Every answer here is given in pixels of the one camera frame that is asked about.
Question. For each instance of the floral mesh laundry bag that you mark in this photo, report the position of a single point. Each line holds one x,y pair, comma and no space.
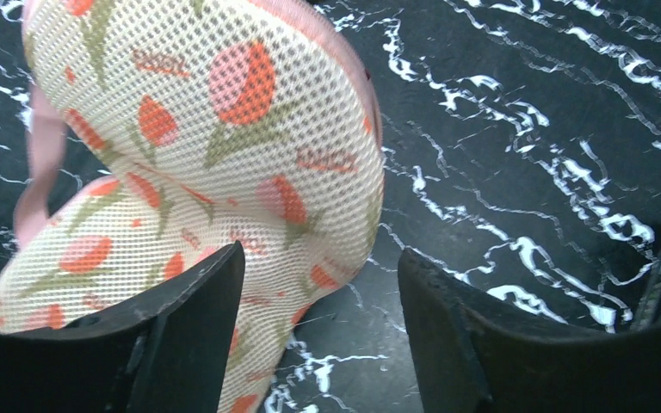
162,131

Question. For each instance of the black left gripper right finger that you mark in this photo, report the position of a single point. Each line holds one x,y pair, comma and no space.
473,352

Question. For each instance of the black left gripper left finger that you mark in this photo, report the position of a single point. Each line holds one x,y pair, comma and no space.
163,350

